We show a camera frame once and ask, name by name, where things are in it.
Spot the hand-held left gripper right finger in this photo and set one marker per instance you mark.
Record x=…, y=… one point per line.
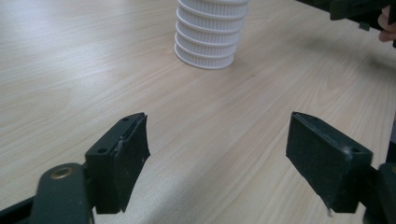
x=327, y=161

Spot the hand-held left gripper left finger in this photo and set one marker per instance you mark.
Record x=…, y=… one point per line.
x=124, y=168

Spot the stack of white paper cups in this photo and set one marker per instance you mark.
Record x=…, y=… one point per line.
x=208, y=37

